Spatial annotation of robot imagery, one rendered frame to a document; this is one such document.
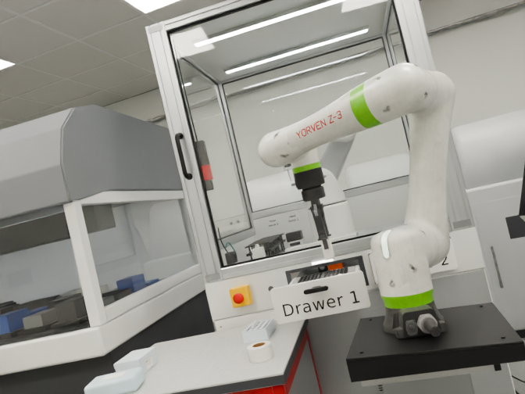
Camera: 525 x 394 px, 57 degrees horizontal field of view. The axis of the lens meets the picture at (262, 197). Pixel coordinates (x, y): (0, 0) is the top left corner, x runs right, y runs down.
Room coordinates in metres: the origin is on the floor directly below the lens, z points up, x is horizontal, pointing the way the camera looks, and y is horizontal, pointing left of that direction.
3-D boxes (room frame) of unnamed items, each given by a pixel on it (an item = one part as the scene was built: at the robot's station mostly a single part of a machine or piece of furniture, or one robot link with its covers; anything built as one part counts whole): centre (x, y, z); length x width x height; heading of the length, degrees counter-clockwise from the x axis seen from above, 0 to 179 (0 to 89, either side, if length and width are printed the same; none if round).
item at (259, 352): (1.39, 0.11, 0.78); 0.07 x 0.07 x 0.04
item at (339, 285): (1.48, -0.10, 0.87); 0.29 x 0.02 x 0.11; 79
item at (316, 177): (1.56, -0.16, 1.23); 0.12 x 0.09 x 0.06; 77
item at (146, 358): (1.58, 0.52, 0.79); 0.13 x 0.09 x 0.05; 168
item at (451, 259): (1.73, -0.47, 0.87); 0.29 x 0.02 x 0.11; 79
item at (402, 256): (1.24, -0.31, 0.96); 0.16 x 0.13 x 0.19; 139
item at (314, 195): (1.56, -0.16, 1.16); 0.08 x 0.07 x 0.09; 167
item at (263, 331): (1.65, 0.12, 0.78); 0.12 x 0.08 x 0.04; 167
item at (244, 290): (1.84, 0.17, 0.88); 0.07 x 0.05 x 0.07; 79
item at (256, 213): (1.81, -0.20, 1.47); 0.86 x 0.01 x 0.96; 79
